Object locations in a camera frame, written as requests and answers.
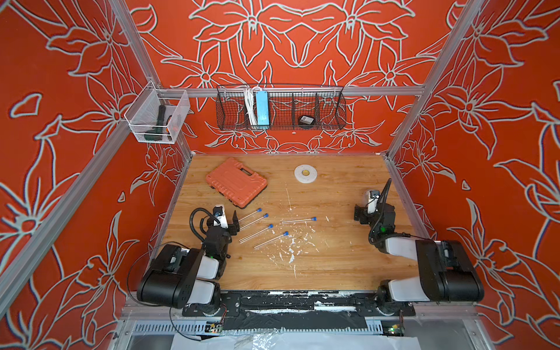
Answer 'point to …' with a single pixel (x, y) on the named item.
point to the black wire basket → (280, 107)
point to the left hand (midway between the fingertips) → (225, 211)
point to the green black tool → (157, 137)
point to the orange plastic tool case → (237, 181)
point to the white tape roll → (305, 173)
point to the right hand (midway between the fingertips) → (364, 203)
